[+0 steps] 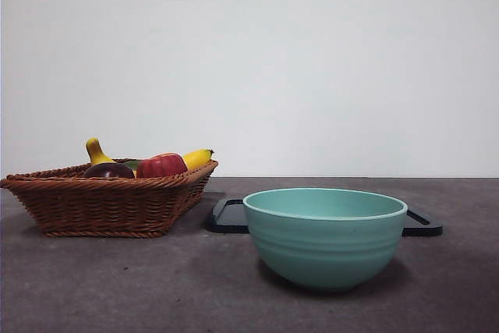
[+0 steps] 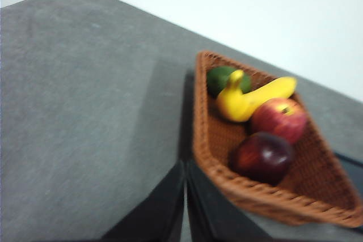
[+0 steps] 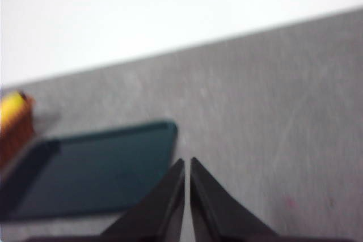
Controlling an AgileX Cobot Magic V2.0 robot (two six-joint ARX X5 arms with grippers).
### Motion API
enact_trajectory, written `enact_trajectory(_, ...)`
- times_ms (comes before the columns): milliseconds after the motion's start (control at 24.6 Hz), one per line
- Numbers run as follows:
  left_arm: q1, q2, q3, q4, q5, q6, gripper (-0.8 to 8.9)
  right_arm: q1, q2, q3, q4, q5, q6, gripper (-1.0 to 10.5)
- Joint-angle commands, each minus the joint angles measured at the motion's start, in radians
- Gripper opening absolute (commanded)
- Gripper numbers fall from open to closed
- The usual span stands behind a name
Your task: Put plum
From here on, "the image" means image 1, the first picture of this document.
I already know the teal ceramic bowl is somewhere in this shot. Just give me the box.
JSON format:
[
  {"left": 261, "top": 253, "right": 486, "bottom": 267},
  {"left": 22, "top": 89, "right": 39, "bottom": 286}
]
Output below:
[{"left": 242, "top": 187, "right": 409, "bottom": 292}]

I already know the dark purple plum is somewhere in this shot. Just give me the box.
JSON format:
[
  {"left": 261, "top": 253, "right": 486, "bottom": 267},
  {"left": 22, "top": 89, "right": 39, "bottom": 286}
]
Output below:
[{"left": 83, "top": 161, "right": 136, "bottom": 179}]

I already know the black rectangular tray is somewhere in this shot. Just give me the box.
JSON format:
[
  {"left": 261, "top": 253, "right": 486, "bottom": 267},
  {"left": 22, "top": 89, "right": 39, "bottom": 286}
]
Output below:
[{"left": 205, "top": 197, "right": 444, "bottom": 237}]

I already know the red ribbed pepper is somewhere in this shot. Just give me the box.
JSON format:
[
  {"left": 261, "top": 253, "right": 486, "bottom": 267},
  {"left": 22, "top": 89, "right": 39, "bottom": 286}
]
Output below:
[{"left": 136, "top": 152, "right": 189, "bottom": 179}]

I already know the yellow banana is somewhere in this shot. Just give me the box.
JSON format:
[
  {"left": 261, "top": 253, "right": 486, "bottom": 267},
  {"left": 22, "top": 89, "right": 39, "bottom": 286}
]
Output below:
[{"left": 85, "top": 137, "right": 216, "bottom": 173}]

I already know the brown wicker basket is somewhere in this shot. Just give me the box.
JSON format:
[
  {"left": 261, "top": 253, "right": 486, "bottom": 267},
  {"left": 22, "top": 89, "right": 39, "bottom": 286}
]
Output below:
[{"left": 0, "top": 158, "right": 219, "bottom": 239}]

